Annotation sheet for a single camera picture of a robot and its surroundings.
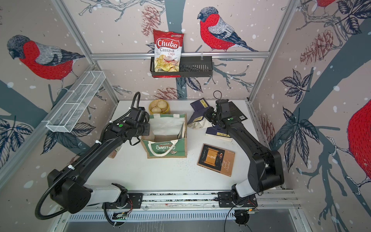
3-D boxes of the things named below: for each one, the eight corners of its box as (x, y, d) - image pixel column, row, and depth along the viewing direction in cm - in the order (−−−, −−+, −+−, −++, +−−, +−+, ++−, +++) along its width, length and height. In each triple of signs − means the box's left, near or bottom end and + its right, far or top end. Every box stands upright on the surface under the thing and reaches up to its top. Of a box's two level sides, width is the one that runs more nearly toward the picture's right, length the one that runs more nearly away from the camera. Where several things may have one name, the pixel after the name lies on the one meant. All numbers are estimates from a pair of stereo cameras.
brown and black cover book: (197, 165, 87) (197, 164, 86) (203, 144, 97) (203, 142, 95) (231, 176, 83) (232, 175, 82) (234, 153, 92) (235, 152, 91)
